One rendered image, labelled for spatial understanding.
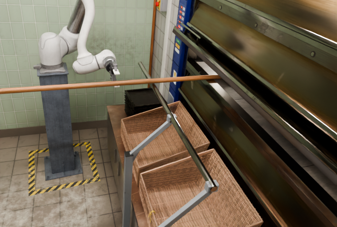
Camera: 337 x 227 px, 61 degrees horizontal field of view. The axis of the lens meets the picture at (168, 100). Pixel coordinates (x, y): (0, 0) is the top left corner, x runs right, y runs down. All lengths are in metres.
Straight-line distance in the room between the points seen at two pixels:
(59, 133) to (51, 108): 0.25
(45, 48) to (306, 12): 1.72
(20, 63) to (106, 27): 0.86
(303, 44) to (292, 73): 0.13
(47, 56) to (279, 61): 1.61
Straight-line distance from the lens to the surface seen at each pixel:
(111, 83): 1.70
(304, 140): 1.04
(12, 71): 3.06
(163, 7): 2.59
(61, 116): 2.50
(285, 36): 1.29
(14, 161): 3.11
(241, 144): 1.62
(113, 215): 2.50
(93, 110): 3.26
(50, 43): 2.26
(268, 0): 1.39
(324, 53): 1.15
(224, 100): 1.70
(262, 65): 1.38
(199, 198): 1.17
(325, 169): 0.99
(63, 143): 2.66
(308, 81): 1.20
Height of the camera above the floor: 1.97
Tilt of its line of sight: 30 degrees down
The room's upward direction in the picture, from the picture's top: 7 degrees clockwise
